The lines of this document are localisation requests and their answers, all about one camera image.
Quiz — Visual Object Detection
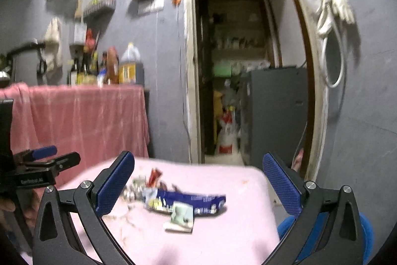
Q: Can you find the blue snack wrapper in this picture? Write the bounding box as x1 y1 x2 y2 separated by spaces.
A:
143 188 226 215

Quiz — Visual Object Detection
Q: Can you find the red snack wrapper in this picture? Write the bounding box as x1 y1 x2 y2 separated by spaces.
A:
147 168 163 188

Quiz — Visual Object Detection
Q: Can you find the blue plastic bucket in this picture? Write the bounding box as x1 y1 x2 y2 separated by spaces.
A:
276 210 376 265

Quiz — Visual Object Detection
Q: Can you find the red plaid cloth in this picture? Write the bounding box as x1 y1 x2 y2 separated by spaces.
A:
1 83 149 186

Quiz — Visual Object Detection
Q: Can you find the crumpled silver foil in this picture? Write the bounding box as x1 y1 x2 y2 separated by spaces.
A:
121 176 147 203

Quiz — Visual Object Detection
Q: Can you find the pink slipper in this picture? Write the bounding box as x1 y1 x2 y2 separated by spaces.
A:
291 148 304 173

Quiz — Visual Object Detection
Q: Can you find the dark glass bottle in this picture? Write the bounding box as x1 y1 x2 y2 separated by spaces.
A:
69 58 79 86

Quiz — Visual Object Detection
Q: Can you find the hanging beige cloth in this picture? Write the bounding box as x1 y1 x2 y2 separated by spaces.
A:
42 17 63 74

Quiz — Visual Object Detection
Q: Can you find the green white small packet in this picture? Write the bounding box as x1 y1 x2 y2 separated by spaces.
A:
165 202 194 233

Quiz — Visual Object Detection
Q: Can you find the brown sauce bottle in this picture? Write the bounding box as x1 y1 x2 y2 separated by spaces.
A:
106 46 118 84

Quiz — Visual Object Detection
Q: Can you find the large cooking oil jug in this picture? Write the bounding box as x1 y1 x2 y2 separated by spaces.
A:
118 42 145 86

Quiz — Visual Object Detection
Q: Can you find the red white sack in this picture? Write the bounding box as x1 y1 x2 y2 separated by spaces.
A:
215 106 239 155

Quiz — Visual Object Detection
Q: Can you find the green box on shelf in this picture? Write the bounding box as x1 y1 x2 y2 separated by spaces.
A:
213 62 232 78

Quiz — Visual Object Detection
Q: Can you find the white rubber glove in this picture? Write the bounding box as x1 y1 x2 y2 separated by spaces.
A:
316 0 355 39

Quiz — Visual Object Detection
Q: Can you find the wooden door frame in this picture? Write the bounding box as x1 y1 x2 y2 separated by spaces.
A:
182 0 327 181

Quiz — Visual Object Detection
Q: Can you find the wall spice rack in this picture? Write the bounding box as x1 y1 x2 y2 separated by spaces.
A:
83 0 116 20

